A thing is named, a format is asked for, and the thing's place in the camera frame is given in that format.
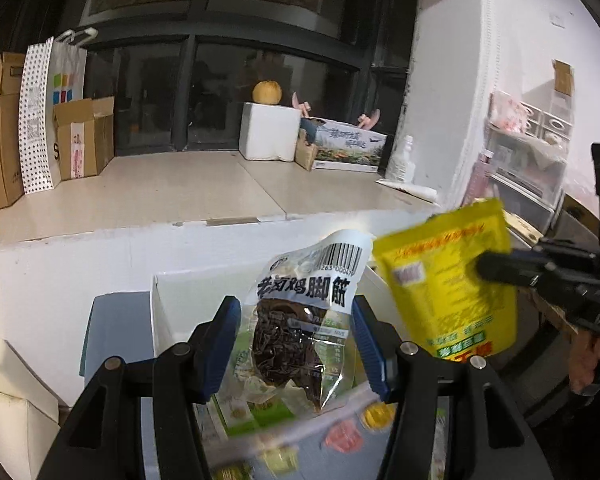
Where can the blue grey table cloth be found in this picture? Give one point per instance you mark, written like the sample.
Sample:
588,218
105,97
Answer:
115,335

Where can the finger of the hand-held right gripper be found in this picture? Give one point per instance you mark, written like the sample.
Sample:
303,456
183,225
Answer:
510,267

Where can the small open cardboard box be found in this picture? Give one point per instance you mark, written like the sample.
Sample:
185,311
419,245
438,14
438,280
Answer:
85,140

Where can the yellow jelly cup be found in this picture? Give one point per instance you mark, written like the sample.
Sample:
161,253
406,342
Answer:
377,415
230,473

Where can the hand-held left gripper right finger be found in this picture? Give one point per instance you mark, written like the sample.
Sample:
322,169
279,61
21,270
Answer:
370,347

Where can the clear plastic drawer unit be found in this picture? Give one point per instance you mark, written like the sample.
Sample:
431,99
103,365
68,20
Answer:
520,160

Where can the round orange fruit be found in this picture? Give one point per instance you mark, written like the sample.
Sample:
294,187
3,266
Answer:
266,92

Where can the white tube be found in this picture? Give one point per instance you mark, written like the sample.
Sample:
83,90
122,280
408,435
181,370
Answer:
410,190

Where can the white plastic bottle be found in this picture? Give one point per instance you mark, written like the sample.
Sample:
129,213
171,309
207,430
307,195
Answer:
400,162

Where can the pink plastic toy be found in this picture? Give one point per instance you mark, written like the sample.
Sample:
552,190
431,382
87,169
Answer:
370,120
302,105

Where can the person's right hand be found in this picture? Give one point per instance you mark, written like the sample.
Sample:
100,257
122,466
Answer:
587,355

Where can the landscape printed carton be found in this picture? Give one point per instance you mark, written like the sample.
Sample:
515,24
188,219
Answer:
345,147

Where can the yellow jelly cup cartoon lid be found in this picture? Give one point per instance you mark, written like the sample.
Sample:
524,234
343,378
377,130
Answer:
277,460

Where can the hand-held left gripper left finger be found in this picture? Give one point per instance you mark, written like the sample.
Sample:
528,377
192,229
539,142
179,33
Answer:
222,345

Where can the green packet with white window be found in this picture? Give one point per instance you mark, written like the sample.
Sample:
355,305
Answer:
235,410

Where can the large brown cardboard box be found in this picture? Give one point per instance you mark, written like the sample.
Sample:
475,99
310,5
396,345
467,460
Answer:
0,135

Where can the clear packet with dark contents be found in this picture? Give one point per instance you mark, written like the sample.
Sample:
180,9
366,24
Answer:
300,310

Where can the cream sofa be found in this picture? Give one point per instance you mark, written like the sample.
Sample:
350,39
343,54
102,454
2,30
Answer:
10,410

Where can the yellow snack packet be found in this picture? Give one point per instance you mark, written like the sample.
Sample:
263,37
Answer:
445,305

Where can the black framed window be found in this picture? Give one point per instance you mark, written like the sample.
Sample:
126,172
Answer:
155,100

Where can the small brown wall patch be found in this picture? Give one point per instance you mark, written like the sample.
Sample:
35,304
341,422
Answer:
563,77

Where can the white bag with coloured squares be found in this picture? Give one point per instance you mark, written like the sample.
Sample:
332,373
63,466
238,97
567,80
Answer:
70,70

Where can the pink jelly cup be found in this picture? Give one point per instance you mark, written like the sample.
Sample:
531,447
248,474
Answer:
342,435

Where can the white cardboard box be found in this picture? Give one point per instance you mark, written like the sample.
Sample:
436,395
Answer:
180,310

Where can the white foam box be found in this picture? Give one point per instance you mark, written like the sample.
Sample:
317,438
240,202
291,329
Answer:
267,132

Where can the polka dot paper bag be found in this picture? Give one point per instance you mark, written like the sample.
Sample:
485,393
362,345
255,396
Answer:
35,125

